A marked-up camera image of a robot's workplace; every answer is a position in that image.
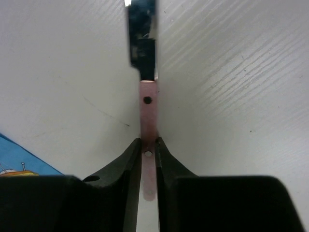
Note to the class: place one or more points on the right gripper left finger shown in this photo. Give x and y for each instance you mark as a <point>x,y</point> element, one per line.
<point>105,201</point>

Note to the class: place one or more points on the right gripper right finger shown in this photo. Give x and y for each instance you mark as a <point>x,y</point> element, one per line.
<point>191,203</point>

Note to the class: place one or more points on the blue space-print cloth placemat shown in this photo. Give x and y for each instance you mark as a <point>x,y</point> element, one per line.
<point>17,161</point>

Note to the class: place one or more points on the pink-handled metal knife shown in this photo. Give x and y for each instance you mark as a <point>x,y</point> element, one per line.
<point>142,30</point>

